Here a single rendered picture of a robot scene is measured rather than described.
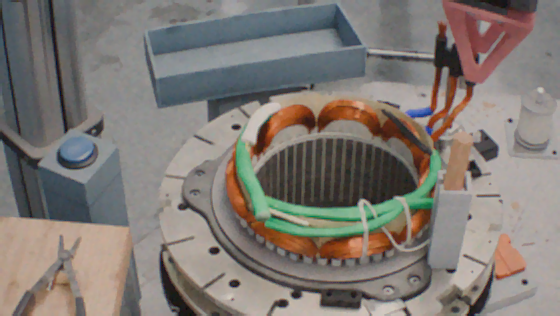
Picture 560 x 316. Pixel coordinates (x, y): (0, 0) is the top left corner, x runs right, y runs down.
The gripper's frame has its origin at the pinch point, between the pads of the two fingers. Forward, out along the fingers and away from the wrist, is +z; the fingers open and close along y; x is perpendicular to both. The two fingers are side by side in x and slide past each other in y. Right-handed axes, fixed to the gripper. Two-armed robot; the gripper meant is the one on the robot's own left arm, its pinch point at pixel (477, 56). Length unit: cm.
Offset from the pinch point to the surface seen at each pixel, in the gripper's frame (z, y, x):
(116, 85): 134, 156, 96
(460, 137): 7.6, -0.1, 0.0
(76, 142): 28.8, 12.0, 38.8
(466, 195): 12.3, -1.1, -1.7
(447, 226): 15.9, -1.2, -0.8
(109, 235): 26.5, -1.9, 28.9
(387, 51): 112, 172, 19
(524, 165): 50, 54, -13
